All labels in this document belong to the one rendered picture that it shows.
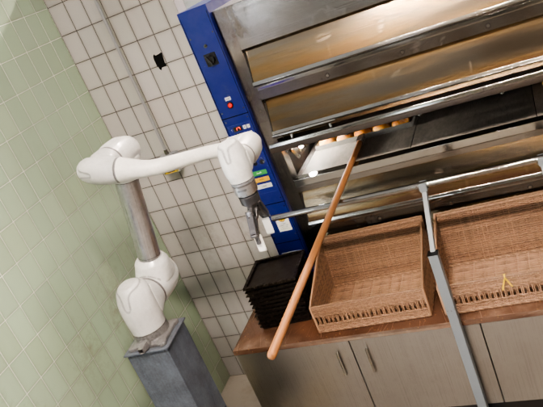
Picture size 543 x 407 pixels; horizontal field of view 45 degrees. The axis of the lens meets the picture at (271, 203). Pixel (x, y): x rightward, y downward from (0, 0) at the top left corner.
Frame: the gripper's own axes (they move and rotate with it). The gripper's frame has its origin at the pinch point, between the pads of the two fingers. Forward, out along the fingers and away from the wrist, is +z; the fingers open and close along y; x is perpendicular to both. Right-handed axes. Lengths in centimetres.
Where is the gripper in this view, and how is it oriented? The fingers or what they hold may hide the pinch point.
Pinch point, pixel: (266, 239)
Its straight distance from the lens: 252.1
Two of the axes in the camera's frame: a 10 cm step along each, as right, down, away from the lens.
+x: 9.2, -2.2, -3.4
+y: -2.1, 4.5, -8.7
